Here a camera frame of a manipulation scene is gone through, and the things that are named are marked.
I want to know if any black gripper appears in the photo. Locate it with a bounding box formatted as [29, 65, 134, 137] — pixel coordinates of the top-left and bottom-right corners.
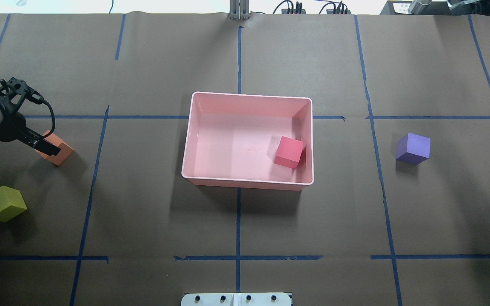
[0, 101, 61, 156]

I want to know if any orange foam cube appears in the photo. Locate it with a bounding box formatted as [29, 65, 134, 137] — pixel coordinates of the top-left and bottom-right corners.
[34, 130, 74, 166]

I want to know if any red foam cube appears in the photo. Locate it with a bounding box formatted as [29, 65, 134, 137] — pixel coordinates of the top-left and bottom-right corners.
[274, 136, 305, 169]

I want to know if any purple foam cube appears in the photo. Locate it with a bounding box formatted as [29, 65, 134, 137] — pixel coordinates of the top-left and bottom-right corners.
[396, 133, 431, 165]

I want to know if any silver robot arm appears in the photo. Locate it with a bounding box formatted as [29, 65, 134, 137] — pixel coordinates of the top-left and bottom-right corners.
[0, 77, 72, 164]

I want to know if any pink plastic bin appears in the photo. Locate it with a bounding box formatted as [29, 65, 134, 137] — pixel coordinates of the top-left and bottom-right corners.
[181, 91, 314, 190]

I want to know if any yellow foam cube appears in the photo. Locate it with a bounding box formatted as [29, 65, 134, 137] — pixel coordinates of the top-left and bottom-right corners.
[0, 186, 28, 222]

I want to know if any silver metal cylinder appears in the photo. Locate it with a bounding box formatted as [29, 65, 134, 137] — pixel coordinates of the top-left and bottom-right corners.
[407, 0, 432, 15]

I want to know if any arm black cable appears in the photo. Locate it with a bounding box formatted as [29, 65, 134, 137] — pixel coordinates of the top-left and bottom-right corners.
[28, 96, 56, 139]

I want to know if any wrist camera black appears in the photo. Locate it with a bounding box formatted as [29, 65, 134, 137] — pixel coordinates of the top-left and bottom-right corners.
[0, 77, 47, 109]

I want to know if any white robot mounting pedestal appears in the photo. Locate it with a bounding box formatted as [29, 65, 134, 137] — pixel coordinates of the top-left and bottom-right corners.
[181, 292, 293, 306]

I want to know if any aluminium frame post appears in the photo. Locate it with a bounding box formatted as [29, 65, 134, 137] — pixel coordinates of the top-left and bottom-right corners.
[228, 0, 250, 20]

